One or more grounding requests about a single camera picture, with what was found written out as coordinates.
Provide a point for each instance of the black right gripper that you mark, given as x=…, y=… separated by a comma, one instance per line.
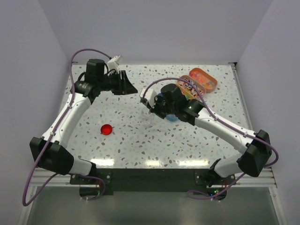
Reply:
x=157, y=99

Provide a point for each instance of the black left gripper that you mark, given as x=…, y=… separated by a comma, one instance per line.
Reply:
x=126, y=87

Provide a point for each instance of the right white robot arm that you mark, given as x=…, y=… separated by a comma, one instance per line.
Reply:
x=253, y=147

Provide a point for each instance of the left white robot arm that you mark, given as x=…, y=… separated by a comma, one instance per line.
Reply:
x=50, y=150

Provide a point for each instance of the blue oval candy tray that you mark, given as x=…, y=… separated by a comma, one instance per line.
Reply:
x=171, y=118

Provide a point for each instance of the clear glass jar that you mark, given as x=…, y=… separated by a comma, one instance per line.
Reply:
x=147, y=118

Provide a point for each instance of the yellow oval candy tray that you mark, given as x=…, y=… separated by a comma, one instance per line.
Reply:
x=186, y=94

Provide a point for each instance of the pink oval lollipop tray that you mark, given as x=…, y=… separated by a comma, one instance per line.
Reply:
x=190, y=85

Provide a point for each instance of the red jar lid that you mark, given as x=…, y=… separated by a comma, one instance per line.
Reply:
x=106, y=129

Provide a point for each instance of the orange oval candy tray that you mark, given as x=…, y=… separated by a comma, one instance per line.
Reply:
x=204, y=79

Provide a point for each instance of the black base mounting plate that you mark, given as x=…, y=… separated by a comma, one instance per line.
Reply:
x=107, y=181

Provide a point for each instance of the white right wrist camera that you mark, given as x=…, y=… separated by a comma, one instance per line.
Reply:
x=147, y=98

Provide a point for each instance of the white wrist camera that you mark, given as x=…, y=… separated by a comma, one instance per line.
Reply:
x=147, y=98
x=114, y=62

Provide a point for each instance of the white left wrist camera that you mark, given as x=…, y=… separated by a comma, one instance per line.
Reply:
x=114, y=62

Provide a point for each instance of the aluminium frame rail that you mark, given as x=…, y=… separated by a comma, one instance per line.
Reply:
x=265, y=180

